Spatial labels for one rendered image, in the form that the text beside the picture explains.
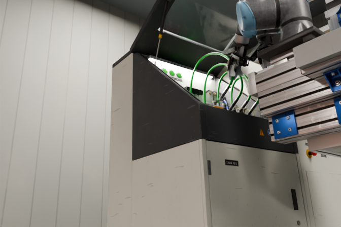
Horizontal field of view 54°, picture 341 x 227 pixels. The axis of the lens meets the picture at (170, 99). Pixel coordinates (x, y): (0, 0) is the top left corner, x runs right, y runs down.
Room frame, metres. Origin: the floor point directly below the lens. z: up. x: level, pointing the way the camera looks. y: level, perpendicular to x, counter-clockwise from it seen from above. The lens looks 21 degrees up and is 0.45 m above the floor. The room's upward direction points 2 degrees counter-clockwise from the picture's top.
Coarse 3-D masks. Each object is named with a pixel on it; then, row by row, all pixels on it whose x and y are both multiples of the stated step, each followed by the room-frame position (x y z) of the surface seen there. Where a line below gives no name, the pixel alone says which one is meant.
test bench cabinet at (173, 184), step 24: (192, 144) 1.43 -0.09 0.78; (144, 168) 1.74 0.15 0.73; (168, 168) 1.57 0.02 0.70; (192, 168) 1.44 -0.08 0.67; (144, 192) 1.74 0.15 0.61; (168, 192) 1.58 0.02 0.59; (192, 192) 1.44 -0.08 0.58; (144, 216) 1.75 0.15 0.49; (168, 216) 1.58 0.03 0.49; (192, 216) 1.45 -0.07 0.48
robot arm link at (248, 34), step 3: (240, 30) 1.39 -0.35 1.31; (255, 30) 1.35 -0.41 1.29; (258, 30) 1.37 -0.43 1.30; (261, 30) 1.37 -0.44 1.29; (264, 30) 1.37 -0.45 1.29; (243, 33) 1.37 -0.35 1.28; (246, 33) 1.36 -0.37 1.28; (249, 33) 1.36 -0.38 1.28; (252, 33) 1.36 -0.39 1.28; (255, 33) 1.36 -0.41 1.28; (258, 33) 1.38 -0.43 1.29; (261, 33) 1.38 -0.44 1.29; (246, 36) 1.37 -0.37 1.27; (249, 36) 1.37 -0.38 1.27; (252, 36) 1.38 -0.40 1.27
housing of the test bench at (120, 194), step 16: (128, 64) 1.89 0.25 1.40; (112, 80) 2.06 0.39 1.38; (128, 80) 1.88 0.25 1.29; (112, 96) 2.05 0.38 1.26; (128, 96) 1.88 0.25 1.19; (112, 112) 2.05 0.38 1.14; (128, 112) 1.88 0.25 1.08; (112, 128) 2.04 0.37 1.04; (128, 128) 1.88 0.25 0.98; (112, 144) 2.04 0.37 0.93; (128, 144) 1.88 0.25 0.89; (112, 160) 2.03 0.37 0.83; (128, 160) 1.87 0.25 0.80; (112, 176) 2.03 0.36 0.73; (128, 176) 1.87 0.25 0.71; (112, 192) 2.02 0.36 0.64; (128, 192) 1.87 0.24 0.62; (112, 208) 2.02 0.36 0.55; (128, 208) 1.87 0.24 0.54; (112, 224) 2.02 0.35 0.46; (128, 224) 1.87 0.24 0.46
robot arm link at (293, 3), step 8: (280, 0) 1.04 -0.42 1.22; (288, 0) 1.03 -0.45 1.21; (296, 0) 1.03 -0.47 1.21; (304, 0) 1.03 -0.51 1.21; (280, 8) 1.04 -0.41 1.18; (288, 8) 1.03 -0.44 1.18; (296, 8) 1.03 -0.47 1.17; (304, 8) 1.03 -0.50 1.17; (280, 16) 1.05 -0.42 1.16; (288, 16) 1.04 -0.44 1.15; (296, 16) 1.03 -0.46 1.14; (304, 16) 1.03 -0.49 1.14; (280, 24) 1.08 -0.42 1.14
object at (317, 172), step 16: (256, 64) 2.22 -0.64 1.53; (224, 80) 2.19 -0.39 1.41; (240, 80) 2.08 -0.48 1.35; (304, 144) 1.85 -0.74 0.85; (304, 160) 1.83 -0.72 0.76; (320, 160) 1.93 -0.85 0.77; (336, 160) 2.04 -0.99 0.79; (304, 176) 1.82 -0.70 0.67; (320, 176) 1.91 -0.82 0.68; (336, 176) 2.01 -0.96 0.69; (320, 192) 1.89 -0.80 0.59; (336, 192) 1.99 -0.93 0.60; (320, 208) 1.87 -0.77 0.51; (336, 208) 1.97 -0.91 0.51; (320, 224) 1.86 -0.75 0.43; (336, 224) 1.95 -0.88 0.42
